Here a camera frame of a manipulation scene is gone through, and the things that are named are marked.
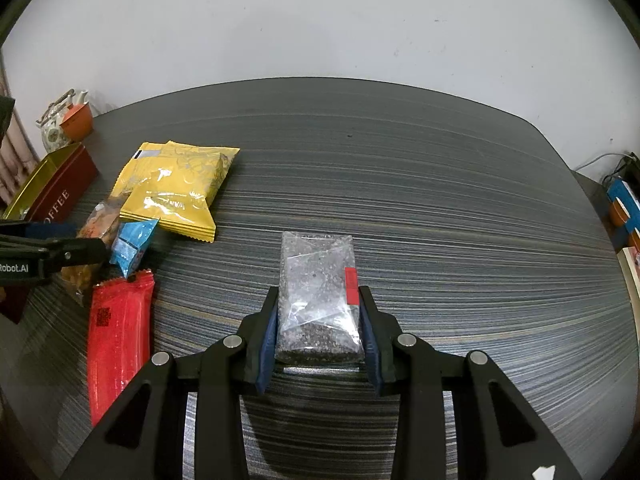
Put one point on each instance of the small blue snack packet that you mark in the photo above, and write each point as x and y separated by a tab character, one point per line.
132	247

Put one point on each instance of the yellow packet with silver strip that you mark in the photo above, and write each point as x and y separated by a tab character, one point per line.
131	172

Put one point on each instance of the stack of books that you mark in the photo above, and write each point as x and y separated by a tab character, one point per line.
631	270

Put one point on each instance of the red and gold tin box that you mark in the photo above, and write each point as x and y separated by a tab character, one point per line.
65	185

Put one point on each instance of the orange tea cup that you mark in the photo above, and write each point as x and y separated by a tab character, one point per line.
77	122
619	212
635	239

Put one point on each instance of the patterned curtain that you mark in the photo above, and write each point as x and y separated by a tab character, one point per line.
10	170

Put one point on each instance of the red snack packet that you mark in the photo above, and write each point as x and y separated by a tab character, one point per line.
117	340

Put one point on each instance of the blue and white box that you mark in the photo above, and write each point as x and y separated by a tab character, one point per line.
627	192

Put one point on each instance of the dark side table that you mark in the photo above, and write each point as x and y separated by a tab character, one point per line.
592	195

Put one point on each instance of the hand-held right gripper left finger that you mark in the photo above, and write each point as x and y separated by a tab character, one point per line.
265	350

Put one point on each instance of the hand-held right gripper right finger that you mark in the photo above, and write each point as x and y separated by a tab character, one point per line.
372	355

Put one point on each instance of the grey seed snack packet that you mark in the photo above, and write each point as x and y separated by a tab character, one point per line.
315	300

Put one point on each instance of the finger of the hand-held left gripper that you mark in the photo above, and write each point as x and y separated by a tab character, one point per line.
80	250
47	230

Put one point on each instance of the patterned ceramic teapot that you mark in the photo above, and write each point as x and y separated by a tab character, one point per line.
50	135

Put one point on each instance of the yellow packet with line drawing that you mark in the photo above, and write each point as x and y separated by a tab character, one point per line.
190	195

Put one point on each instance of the black power strip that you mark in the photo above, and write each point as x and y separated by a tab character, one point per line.
625	167

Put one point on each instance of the clear peanut packet orange print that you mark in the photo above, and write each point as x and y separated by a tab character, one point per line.
100	220

